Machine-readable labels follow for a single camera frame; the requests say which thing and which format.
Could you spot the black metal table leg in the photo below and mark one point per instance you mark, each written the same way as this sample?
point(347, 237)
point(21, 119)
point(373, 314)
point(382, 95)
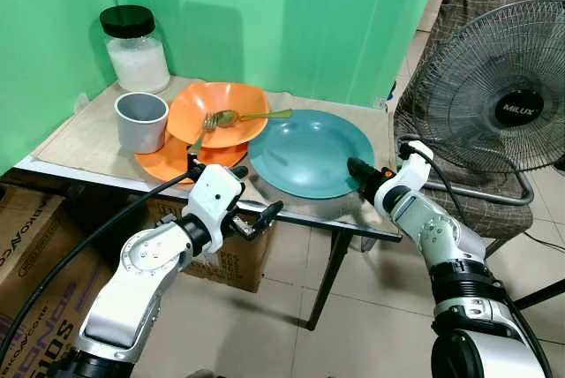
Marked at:
point(325, 281)

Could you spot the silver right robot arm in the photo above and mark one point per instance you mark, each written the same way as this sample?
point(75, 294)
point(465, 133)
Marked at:
point(459, 250)

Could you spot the beige table mat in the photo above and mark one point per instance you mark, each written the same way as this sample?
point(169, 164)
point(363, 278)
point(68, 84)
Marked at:
point(84, 135)

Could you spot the glass jar with black lid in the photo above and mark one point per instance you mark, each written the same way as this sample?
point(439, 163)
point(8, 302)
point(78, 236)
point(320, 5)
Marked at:
point(138, 62)

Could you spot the orange plate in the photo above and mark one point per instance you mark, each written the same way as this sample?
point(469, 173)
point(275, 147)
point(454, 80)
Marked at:
point(168, 164)

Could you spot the gold spoon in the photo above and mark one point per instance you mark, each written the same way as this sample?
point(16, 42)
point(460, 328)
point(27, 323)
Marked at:
point(252, 116)

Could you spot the small blue object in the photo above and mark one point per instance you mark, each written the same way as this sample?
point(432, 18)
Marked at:
point(389, 103)

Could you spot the gold fork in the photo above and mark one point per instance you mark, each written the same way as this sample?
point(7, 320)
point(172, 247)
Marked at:
point(208, 124)

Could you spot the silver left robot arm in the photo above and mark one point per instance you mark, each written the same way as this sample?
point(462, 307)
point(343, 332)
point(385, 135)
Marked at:
point(141, 263)

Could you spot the small brown cardboard box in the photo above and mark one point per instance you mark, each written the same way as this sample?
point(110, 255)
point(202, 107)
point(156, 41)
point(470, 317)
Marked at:
point(238, 263)

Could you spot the black electric fan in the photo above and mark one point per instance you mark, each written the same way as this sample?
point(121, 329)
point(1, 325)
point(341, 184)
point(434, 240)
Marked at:
point(516, 111)

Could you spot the teal plate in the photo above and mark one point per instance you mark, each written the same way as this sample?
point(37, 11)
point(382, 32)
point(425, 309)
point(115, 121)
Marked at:
point(309, 153)

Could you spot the orange bowl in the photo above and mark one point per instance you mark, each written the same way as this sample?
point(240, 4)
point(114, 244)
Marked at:
point(225, 100)

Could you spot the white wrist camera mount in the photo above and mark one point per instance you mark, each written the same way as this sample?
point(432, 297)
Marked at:
point(212, 197)
point(408, 170)

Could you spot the black floor bar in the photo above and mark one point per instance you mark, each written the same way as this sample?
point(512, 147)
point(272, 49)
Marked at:
point(540, 293)

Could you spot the grey cup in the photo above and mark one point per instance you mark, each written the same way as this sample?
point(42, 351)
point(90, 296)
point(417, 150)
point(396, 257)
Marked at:
point(141, 126)

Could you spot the green backdrop cloth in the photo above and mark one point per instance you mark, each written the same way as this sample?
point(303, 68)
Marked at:
point(291, 16)

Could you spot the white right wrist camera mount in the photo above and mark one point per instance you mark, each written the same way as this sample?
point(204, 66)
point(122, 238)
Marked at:
point(408, 170)

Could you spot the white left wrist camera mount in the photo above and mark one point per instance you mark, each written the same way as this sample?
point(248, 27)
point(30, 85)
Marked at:
point(212, 197)

